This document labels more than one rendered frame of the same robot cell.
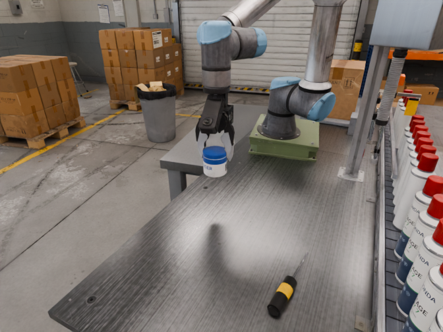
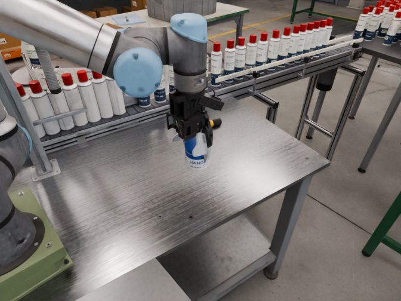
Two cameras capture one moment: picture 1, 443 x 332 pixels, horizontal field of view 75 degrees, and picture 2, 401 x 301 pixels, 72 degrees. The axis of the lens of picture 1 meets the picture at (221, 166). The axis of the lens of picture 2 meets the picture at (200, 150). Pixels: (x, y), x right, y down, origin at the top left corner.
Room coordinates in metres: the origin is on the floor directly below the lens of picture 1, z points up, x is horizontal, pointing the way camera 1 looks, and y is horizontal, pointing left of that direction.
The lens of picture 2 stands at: (1.27, 0.35, 1.49)
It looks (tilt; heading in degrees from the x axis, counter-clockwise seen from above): 39 degrees down; 211
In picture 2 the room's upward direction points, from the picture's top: straight up
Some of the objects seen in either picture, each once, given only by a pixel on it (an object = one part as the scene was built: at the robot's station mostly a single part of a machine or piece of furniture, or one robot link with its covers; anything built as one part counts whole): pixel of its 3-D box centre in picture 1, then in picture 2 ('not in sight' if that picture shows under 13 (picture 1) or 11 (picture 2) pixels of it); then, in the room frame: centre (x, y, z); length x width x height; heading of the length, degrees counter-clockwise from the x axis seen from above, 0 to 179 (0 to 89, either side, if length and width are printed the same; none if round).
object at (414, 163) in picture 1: (415, 183); (101, 93); (0.63, -0.50, 0.98); 0.05 x 0.05 x 0.20
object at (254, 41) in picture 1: (240, 43); (141, 49); (0.85, -0.05, 1.30); 0.11 x 0.11 x 0.08; 40
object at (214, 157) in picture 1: (215, 161); (197, 153); (0.75, 0.02, 0.98); 0.07 x 0.07 x 0.07
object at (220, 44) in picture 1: (217, 45); (187, 44); (0.77, 0.01, 1.30); 0.09 x 0.08 x 0.11; 130
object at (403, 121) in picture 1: (403, 123); not in sight; (1.08, -0.72, 0.98); 0.05 x 0.05 x 0.20
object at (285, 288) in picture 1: (292, 278); (199, 126); (0.45, -0.16, 0.84); 0.20 x 0.03 x 0.03; 145
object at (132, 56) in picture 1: (146, 66); not in sight; (4.98, 1.24, 0.57); 1.20 x 0.85 x 1.14; 166
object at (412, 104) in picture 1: (411, 107); not in sight; (0.93, -0.62, 1.09); 0.03 x 0.01 x 0.06; 64
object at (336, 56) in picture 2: not in sight; (280, 122); (-0.34, -0.01, 0.47); 1.17 x 0.38 x 0.94; 154
